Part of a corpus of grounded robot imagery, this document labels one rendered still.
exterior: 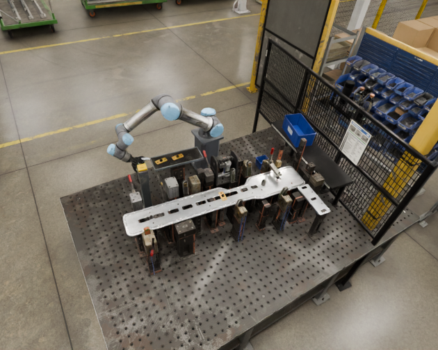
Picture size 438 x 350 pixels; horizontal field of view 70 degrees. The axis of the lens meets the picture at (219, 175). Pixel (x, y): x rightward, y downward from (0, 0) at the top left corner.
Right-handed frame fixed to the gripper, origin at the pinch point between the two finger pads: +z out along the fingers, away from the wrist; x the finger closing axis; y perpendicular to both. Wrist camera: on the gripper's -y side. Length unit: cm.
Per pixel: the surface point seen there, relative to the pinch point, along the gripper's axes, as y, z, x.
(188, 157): 30.0, 9.0, 18.4
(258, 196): 71, 52, 13
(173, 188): 38.1, 2.9, -7.6
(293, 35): -47, 138, 246
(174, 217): 47, 8, -25
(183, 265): 50, 30, -54
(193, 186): 41.6, 15.8, -0.1
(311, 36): -16, 135, 237
